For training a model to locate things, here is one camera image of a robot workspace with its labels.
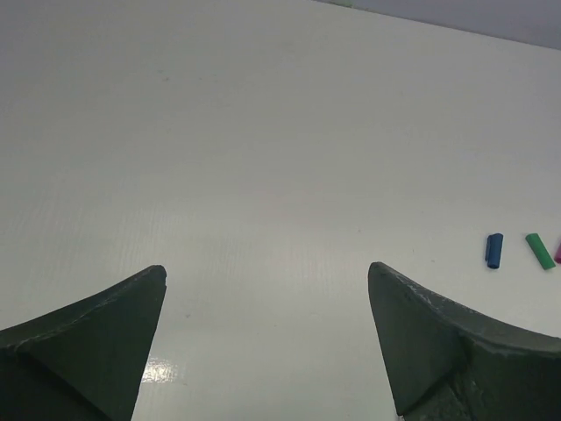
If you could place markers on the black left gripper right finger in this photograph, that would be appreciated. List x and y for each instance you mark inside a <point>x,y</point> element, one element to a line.
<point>445,361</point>

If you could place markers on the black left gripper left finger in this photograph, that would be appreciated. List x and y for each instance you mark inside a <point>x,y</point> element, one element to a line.
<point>84,361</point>

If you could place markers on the magenta pen cap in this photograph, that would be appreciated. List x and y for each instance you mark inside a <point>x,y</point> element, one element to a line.
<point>557,255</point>

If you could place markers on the blue pen cap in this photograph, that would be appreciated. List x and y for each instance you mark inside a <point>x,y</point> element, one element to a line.
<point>494,244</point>

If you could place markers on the green pen cap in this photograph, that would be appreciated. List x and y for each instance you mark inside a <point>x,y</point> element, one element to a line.
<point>540,251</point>

